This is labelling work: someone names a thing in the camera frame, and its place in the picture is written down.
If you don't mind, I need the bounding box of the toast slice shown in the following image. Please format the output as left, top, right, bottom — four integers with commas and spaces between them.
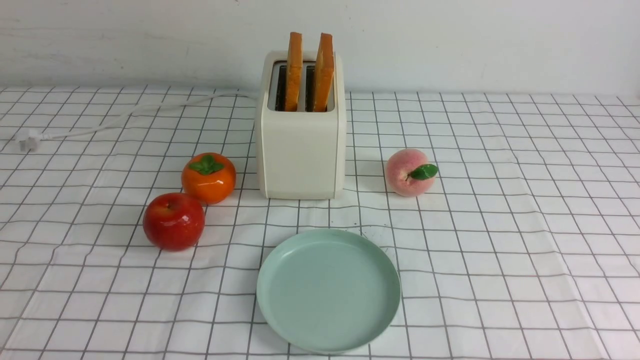
284, 32, 303, 112
312, 32, 335, 112

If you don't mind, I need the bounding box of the orange persimmon with green leaf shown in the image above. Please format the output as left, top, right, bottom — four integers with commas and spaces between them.
181, 152, 237, 205

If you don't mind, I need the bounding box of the light green round plate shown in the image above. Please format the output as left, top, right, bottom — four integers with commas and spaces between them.
256, 228, 402, 354

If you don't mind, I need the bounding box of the white toaster power cord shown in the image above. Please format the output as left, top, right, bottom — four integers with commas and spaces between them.
15, 90, 259, 153

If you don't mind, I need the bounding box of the red apple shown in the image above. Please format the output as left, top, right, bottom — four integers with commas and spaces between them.
142, 193, 205, 252

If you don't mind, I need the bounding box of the pink peach with green leaf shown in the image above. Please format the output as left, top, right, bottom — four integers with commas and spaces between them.
385, 148, 439, 198

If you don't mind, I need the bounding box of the white checkered tablecloth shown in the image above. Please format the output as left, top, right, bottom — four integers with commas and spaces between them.
0, 85, 640, 360

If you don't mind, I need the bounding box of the cream white two-slot toaster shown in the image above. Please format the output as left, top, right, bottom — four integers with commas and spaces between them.
254, 50, 347, 200

